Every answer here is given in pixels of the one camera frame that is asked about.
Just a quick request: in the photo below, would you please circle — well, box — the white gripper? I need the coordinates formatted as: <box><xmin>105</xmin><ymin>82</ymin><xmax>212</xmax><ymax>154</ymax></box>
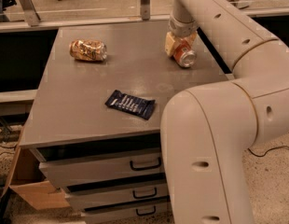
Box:
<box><xmin>165</xmin><ymin>14</ymin><xmax>198</xmax><ymax>57</ymax></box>

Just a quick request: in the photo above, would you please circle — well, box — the red coke can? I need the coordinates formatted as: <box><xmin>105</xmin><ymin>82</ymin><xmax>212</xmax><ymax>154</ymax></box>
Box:
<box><xmin>173</xmin><ymin>44</ymin><xmax>197</xmax><ymax>68</ymax></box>

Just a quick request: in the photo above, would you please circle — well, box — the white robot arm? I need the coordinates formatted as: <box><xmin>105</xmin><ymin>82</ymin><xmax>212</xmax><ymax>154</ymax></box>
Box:
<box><xmin>160</xmin><ymin>0</ymin><xmax>289</xmax><ymax>224</ymax></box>

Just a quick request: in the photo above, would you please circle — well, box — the crushed gold soda can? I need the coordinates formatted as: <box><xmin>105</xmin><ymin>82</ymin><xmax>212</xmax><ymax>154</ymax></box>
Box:
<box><xmin>69</xmin><ymin>39</ymin><xmax>107</xmax><ymax>62</ymax></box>

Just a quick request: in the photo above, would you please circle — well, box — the dark blue snack wrapper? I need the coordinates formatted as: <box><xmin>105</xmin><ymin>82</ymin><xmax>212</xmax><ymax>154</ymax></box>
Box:
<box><xmin>105</xmin><ymin>90</ymin><xmax>155</xmax><ymax>120</ymax></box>

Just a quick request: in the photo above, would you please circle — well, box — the grey drawer cabinet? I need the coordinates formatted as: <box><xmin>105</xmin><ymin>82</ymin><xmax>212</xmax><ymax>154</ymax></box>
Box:
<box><xmin>21</xmin><ymin>21</ymin><xmax>226</xmax><ymax>213</ymax></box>

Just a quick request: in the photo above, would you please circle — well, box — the middle grey drawer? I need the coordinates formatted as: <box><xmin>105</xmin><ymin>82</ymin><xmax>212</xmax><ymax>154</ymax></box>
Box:
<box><xmin>65</xmin><ymin>180</ymin><xmax>169</xmax><ymax>210</ymax></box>

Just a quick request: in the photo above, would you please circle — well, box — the grey drawer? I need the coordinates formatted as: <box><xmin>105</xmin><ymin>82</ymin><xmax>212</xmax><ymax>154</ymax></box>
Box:
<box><xmin>65</xmin><ymin>180</ymin><xmax>169</xmax><ymax>210</ymax></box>
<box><xmin>39</xmin><ymin>148</ymin><xmax>164</xmax><ymax>188</ymax></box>
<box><xmin>81</xmin><ymin>198</ymin><xmax>171</xmax><ymax>224</ymax></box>

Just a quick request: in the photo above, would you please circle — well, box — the top grey drawer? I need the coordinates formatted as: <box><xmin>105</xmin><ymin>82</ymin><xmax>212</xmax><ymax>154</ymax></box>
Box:
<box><xmin>39</xmin><ymin>148</ymin><xmax>164</xmax><ymax>188</ymax></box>

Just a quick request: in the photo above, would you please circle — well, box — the bottom grey drawer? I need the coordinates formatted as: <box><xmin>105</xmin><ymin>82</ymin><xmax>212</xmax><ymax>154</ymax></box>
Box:
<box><xmin>81</xmin><ymin>198</ymin><xmax>171</xmax><ymax>224</ymax></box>

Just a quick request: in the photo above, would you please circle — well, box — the brown cardboard box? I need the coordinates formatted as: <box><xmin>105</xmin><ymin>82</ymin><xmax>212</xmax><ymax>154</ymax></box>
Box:
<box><xmin>4</xmin><ymin>134</ymin><xmax>69</xmax><ymax>210</ymax></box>

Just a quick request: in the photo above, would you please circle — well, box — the middle metal rail post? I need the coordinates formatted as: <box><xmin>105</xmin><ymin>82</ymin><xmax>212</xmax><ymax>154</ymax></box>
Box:
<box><xmin>140</xmin><ymin>0</ymin><xmax>150</xmax><ymax>21</ymax></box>

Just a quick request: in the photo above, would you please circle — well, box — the metal rail post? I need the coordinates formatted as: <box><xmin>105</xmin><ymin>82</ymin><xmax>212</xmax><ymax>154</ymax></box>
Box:
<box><xmin>140</xmin><ymin>0</ymin><xmax>150</xmax><ymax>21</ymax></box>
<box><xmin>19</xmin><ymin>0</ymin><xmax>40</xmax><ymax>26</ymax></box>

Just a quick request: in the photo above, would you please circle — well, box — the left metal rail post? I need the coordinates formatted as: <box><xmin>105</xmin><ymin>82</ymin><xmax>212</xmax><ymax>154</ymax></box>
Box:
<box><xmin>19</xmin><ymin>0</ymin><xmax>40</xmax><ymax>26</ymax></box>

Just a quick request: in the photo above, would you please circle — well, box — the black floor cable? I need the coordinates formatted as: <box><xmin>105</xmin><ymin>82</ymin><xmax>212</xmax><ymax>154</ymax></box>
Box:
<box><xmin>247</xmin><ymin>145</ymin><xmax>289</xmax><ymax>158</ymax></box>

